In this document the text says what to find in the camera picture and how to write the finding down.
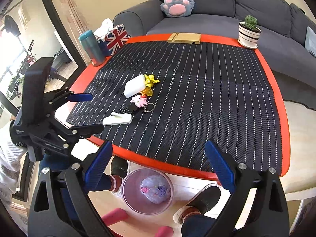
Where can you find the beige curtain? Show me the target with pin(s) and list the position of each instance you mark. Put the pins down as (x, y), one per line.
(77, 24)

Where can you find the cat paw cushion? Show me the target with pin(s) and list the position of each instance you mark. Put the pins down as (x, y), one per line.
(177, 8)

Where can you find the potted cactus striped pot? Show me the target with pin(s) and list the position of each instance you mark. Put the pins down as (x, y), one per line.
(249, 33)

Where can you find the red coffee table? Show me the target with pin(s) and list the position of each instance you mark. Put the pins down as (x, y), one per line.
(172, 103)

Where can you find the wooden phone stand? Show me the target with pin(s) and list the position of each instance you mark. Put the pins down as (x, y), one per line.
(185, 38)

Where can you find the black key fob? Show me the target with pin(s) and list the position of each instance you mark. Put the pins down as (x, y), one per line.
(131, 109)

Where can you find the dark pinstriped table mat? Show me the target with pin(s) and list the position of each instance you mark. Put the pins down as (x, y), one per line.
(187, 98)

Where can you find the orange translucent keychain charm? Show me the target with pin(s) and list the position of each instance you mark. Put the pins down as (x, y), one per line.
(147, 91)

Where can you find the white plastic tube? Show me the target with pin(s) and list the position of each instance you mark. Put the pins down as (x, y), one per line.
(117, 119)

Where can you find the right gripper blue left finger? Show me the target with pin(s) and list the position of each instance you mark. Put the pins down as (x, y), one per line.
(94, 165)

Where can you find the plastic bag of trash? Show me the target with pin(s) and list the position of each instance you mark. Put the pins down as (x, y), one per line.
(156, 189)

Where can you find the pink hello kitty charm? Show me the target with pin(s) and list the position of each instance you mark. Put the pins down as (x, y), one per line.
(139, 100)

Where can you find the pink stool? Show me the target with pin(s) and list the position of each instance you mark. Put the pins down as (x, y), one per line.
(118, 215)

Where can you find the union jack tissue box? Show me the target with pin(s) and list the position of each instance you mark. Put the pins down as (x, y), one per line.
(114, 40)

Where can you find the yellow toy figure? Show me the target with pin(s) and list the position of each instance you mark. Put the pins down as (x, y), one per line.
(150, 80)

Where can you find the light blue cushion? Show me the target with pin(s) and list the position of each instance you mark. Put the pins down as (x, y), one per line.
(310, 41)

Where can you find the white square box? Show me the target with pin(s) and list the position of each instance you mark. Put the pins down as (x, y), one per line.
(134, 86)

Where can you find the grey fabric sofa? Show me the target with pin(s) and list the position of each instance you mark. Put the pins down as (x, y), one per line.
(282, 41)

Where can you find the right black slipper foot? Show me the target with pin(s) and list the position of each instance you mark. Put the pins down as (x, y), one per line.
(202, 202)

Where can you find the pink translucent trash bin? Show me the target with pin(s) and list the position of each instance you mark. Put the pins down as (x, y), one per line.
(138, 202)

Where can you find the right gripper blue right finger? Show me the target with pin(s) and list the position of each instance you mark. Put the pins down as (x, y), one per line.
(221, 163)

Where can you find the left black slipper foot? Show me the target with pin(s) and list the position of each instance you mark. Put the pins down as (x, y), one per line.
(119, 169)

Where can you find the black slipper foot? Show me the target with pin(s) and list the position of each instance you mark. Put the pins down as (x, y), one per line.
(119, 169)
(202, 202)

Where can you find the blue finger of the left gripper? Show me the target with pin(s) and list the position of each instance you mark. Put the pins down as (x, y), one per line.
(80, 97)
(86, 131)

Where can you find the black door frame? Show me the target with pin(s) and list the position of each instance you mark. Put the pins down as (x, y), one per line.
(30, 30)

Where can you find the teal thermos bottle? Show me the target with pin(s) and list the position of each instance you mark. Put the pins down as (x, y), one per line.
(91, 46)

